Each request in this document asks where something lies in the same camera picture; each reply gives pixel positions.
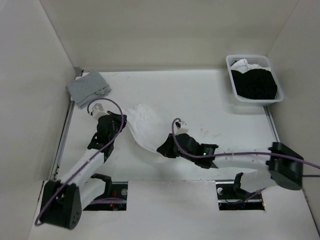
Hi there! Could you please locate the white tank top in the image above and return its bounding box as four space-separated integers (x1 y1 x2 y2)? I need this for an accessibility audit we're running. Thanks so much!
124 103 170 153

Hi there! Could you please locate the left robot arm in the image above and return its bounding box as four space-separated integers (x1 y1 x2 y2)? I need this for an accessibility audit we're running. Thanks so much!
34 111 127 230

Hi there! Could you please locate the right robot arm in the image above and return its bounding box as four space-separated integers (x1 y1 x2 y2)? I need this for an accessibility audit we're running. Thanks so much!
156 133 304 200

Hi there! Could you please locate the folded grey tank top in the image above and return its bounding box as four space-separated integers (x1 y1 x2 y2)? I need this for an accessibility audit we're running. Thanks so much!
66 71 112 109

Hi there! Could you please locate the black tank top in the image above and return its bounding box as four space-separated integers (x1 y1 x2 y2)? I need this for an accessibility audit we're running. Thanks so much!
231 69 278 100

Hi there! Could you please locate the white plastic basket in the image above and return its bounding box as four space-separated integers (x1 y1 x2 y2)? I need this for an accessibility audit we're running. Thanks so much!
225 54 284 106

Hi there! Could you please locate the white garment in basket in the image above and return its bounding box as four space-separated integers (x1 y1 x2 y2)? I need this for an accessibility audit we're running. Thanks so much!
230 58 271 74

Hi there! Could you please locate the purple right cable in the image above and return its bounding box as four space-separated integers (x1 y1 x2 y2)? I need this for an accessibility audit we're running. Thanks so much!
171 118 320 177

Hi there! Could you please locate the purple cable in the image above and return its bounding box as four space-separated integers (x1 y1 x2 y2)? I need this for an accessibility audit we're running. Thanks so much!
34 97 126 226
171 118 320 177

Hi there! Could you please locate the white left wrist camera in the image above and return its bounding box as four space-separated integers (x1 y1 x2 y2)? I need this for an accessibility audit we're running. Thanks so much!
91 103 108 121

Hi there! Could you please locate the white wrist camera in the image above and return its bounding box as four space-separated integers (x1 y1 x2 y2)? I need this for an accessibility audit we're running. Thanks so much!
91 103 108 121
174 121 189 135

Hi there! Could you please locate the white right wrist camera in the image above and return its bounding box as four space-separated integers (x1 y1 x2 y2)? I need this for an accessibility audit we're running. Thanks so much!
174 121 189 135

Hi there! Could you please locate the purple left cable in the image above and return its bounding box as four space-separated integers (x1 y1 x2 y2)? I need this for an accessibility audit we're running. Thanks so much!
34 97 126 226

